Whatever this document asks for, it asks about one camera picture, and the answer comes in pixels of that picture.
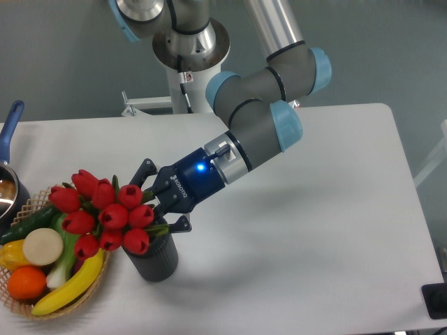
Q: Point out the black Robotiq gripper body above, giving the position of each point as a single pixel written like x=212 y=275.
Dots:
x=194 y=178

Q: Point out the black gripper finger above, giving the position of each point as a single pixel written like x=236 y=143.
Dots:
x=181 y=225
x=147 y=168

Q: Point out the red tulip bouquet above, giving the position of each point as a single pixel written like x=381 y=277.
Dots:
x=105 y=215

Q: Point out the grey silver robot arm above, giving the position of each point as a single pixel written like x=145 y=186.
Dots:
x=256 y=109

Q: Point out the dark grey ribbed vase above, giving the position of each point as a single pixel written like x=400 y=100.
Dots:
x=160 y=260

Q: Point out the green cucumber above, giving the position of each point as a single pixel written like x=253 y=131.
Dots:
x=39 y=219

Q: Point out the yellow banana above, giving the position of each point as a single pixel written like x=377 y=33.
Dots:
x=73 y=288

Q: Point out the beige round disc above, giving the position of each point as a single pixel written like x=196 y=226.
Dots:
x=43 y=246

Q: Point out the green bok choy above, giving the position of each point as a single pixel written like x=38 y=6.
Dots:
x=62 y=268

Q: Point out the yellow bell pepper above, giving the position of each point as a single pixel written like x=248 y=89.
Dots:
x=12 y=255

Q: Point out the orange fruit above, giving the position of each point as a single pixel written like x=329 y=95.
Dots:
x=27 y=283

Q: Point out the woven wicker basket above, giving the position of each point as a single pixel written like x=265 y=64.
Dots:
x=35 y=203

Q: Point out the black device at edge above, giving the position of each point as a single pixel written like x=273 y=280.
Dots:
x=434 y=296

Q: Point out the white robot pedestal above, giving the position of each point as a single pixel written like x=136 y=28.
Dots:
x=186 y=94

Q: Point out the blue handled saucepan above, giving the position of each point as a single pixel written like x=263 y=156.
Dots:
x=14 y=194

